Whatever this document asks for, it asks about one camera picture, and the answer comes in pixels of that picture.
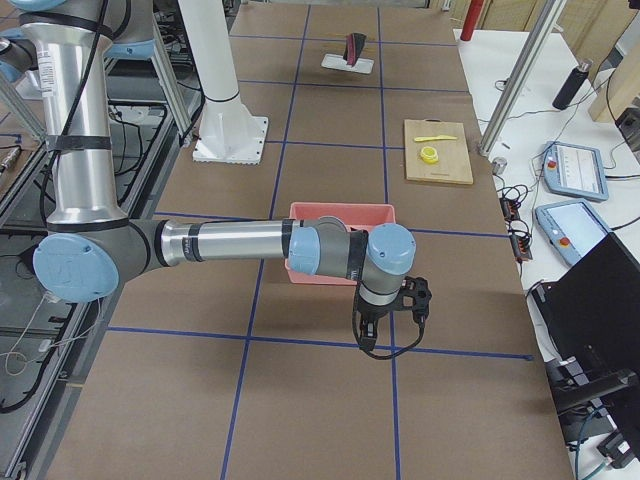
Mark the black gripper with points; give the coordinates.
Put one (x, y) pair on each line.
(371, 314)

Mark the grey pink cleaning cloth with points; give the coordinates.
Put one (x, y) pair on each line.
(354, 46)

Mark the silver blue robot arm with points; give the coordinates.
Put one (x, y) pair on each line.
(18, 55)
(93, 246)

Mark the black water bottle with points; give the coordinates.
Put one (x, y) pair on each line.
(572, 84)

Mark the pink plastic bin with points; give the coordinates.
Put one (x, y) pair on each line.
(354, 216)

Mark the black orange connector block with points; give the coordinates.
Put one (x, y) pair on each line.
(519, 232)

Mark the yellow lemon slice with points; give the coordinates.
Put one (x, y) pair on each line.
(429, 155)

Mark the bamboo cutting board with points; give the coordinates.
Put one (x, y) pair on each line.
(454, 163)

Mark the small silver metal weight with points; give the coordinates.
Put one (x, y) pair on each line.
(499, 165)

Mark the yellow plastic knife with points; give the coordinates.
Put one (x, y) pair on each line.
(441, 137)

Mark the lower teach pendant tablet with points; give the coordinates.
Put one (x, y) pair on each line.
(573, 228)

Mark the teach pendant tablet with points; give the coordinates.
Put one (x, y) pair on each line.
(575, 171)
(573, 228)

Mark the black monitor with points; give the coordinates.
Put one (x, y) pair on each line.
(592, 315)

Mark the upper teach pendant tablet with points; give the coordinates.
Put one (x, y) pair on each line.
(575, 171)

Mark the white rectangular tray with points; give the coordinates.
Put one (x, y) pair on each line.
(337, 62)

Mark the red cylinder bottle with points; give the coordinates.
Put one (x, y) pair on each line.
(472, 16)

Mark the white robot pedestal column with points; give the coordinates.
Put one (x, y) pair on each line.
(228, 132)

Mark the aluminium frame post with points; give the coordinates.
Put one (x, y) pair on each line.
(525, 62)

